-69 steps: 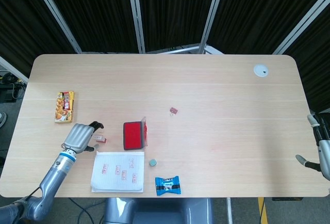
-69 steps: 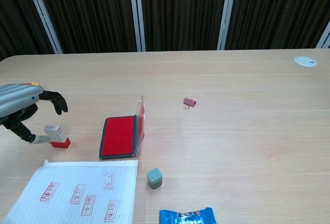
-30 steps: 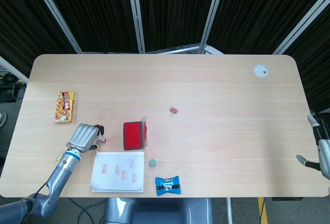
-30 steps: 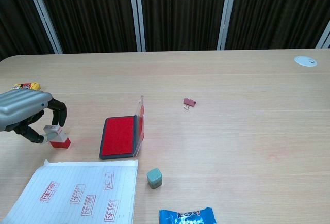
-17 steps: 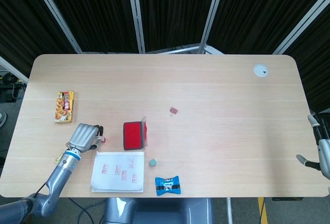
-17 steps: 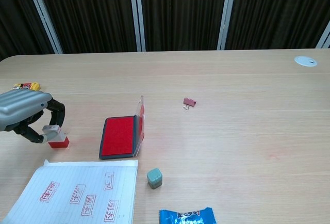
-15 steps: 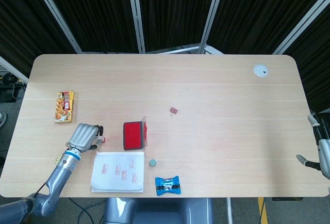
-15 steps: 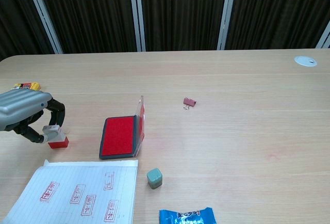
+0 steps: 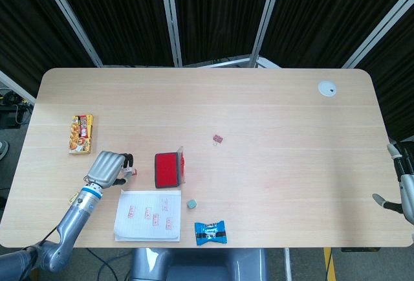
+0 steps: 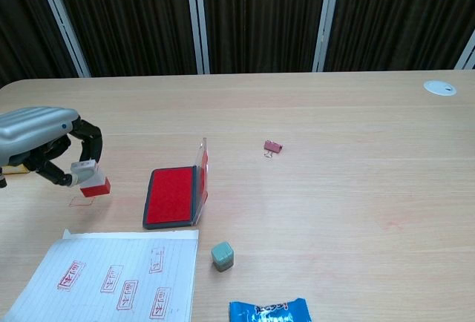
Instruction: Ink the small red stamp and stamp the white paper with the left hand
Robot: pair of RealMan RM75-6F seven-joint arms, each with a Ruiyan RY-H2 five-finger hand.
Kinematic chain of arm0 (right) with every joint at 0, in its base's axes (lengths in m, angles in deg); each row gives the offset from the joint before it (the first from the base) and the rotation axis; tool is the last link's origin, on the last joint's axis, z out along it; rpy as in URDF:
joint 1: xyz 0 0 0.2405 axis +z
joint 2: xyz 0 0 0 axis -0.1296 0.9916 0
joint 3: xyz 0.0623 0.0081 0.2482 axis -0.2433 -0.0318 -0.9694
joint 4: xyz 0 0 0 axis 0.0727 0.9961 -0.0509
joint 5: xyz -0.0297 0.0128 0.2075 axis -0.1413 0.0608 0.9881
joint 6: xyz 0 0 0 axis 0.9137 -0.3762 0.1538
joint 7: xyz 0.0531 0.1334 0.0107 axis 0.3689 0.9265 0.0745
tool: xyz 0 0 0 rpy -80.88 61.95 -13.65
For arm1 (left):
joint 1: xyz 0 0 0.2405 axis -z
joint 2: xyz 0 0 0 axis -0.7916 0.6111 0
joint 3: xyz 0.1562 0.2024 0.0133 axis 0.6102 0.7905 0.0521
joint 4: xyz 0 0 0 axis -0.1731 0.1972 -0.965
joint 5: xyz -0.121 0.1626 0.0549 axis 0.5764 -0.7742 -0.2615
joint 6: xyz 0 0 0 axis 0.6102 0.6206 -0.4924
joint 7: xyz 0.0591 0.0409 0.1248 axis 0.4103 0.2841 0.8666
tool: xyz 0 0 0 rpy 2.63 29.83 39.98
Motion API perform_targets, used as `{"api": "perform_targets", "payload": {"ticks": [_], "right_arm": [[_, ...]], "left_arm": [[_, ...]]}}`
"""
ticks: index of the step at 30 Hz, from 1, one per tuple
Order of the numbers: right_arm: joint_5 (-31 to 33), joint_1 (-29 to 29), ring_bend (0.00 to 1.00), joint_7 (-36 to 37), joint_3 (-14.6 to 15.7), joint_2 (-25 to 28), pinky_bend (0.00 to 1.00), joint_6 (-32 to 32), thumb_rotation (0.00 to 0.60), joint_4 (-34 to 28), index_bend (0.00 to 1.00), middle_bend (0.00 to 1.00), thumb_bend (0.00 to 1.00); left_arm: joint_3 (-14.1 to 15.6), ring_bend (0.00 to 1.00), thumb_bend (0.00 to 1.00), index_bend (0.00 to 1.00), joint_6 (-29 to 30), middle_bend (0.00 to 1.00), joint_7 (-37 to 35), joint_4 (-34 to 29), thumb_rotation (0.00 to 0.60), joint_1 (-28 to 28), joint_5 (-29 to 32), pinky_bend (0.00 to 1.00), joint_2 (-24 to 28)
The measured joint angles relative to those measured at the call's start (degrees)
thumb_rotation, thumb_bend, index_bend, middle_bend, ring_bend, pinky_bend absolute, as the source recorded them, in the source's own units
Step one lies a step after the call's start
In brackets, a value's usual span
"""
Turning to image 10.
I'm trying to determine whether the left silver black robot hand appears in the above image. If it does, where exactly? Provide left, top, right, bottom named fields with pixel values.
left=0, top=105, right=104, bottom=189

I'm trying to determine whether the small red stamp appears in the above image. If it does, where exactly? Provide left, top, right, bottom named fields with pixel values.
left=71, top=159, right=112, bottom=198

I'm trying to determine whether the yellow curry roux box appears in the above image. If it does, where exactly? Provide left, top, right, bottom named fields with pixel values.
left=2, top=165, right=30, bottom=176

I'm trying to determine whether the black pleated curtain panel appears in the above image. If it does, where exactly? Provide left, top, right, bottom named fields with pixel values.
left=50, top=0, right=198, bottom=77
left=323, top=0, right=475, bottom=73
left=200, top=0, right=330, bottom=75
left=0, top=0, right=81, bottom=89

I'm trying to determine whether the red ink pad box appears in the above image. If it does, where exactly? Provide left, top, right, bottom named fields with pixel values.
left=142, top=137, right=212, bottom=231

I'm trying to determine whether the white lined paper pad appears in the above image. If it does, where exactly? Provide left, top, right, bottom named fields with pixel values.
left=0, top=229, right=200, bottom=322

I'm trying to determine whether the grey-green small cube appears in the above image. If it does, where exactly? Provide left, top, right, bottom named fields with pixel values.
left=210, top=240, right=235, bottom=274

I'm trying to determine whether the pink binder clip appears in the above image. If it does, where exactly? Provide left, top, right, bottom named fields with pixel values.
left=262, top=139, right=285, bottom=160

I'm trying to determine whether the blue snack packet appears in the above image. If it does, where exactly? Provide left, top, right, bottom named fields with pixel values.
left=228, top=296, right=313, bottom=322

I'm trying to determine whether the grey metal partition post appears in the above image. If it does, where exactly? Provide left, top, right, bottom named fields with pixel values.
left=453, top=29, right=475, bottom=70
left=312, top=0, right=343, bottom=73
left=33, top=0, right=92, bottom=79
left=184, top=0, right=212, bottom=76

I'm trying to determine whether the white round cable grommet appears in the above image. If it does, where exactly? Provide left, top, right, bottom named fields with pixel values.
left=422, top=79, right=458, bottom=97

